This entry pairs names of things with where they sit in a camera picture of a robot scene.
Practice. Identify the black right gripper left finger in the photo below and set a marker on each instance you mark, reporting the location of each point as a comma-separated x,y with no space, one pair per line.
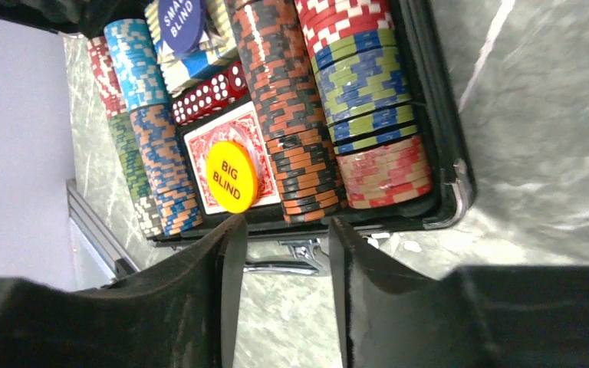
180,312

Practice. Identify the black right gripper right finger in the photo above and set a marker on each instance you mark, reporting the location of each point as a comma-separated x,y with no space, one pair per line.
389,315

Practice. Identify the orange big blind button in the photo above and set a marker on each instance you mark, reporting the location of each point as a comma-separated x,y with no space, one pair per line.
231,176

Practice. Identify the red playing card deck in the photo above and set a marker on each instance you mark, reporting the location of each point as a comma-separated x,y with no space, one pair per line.
200,141

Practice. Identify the black poker chip case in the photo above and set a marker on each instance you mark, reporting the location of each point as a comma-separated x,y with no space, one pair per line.
436,112

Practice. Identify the red five chip stack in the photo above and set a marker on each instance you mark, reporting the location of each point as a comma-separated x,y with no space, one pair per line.
386,175

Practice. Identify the clear dealer button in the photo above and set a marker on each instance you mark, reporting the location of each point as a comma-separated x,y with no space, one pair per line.
239,136

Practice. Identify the orange brown chip row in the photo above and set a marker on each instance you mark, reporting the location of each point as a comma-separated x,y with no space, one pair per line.
282,87

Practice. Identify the green red chip row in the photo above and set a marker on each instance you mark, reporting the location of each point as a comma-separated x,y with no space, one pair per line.
121,131

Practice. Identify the red dice row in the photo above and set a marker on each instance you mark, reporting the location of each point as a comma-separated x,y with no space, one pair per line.
211,95

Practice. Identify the blue small blind button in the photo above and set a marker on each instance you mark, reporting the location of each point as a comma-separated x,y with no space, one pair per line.
181,24

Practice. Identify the purple red chip row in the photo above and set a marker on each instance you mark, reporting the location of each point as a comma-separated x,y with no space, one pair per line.
359,72

